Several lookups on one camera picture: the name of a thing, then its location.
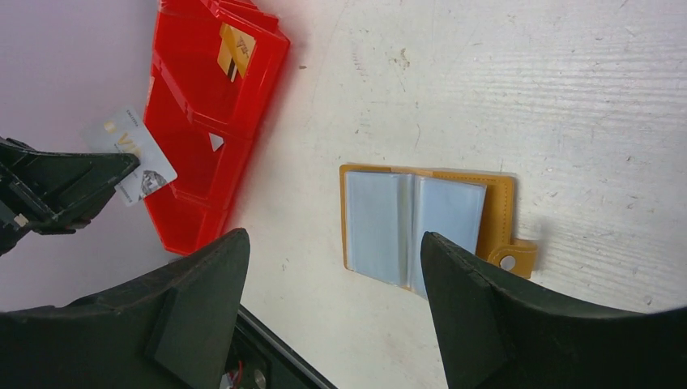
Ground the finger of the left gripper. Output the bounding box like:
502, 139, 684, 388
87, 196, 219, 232
1, 138, 140, 254

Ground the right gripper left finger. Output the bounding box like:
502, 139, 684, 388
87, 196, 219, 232
1, 229, 250, 388

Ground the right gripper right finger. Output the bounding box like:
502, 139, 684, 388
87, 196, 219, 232
420, 232, 686, 388

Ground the silver visa credit card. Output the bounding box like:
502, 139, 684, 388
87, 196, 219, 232
88, 106, 178, 208

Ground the yellow leather card holder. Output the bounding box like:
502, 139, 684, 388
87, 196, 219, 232
339, 164, 538, 297

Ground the gold card in tray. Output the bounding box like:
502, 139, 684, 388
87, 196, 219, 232
217, 24, 256, 83

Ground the red plastic compartment tray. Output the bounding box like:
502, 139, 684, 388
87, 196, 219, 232
143, 0, 290, 255

